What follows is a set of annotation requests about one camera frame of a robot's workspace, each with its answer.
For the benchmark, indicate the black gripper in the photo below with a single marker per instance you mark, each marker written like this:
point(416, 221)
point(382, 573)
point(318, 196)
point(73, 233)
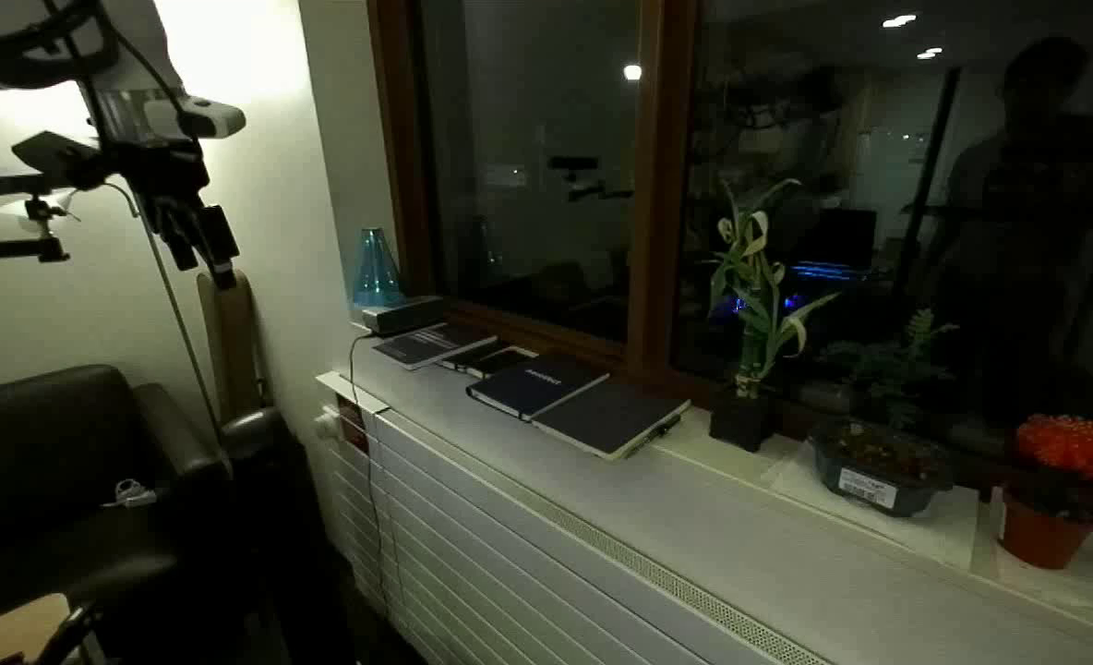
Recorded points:
point(165, 185)

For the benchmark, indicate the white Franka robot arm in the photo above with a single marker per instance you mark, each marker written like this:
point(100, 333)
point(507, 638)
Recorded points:
point(128, 37)

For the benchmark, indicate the black book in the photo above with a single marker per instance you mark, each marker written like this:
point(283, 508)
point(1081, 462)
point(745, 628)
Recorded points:
point(406, 348)

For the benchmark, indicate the tall wooden upright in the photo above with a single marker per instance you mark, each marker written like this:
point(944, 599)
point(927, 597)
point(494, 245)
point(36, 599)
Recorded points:
point(238, 344)

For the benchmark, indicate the blue humidifier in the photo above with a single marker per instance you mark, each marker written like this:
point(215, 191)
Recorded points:
point(377, 275)

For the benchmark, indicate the grey box device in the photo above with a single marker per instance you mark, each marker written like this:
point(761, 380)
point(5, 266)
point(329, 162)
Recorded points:
point(399, 317)

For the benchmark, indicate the red label tag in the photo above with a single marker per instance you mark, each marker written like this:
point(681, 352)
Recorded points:
point(353, 426)

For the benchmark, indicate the small white object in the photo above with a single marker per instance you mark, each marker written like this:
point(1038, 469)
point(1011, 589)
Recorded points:
point(129, 494)

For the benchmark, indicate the black leather sofa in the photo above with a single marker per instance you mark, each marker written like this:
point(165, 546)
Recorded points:
point(43, 467)

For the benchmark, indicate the black curved bar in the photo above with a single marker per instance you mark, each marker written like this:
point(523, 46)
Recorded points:
point(67, 633)

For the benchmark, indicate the light wooden board piece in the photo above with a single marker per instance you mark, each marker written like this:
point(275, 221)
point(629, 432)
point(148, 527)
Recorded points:
point(5, 628)

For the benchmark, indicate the black notebook with elastic band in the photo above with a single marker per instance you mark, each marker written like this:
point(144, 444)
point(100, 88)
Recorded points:
point(608, 420)

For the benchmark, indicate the bamboo plant in black pot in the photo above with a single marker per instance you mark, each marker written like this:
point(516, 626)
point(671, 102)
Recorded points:
point(745, 309)

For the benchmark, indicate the green plant in labelled bowl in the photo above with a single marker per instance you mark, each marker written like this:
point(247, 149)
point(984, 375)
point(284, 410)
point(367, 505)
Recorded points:
point(879, 462)

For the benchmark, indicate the orange flower in terracotta pot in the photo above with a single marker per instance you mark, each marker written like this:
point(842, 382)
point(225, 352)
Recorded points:
point(1051, 494)

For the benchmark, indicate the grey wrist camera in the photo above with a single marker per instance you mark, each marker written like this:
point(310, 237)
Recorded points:
point(211, 118)

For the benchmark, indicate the black camera stand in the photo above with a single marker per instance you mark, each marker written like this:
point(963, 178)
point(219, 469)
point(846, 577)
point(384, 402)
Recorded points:
point(30, 158)

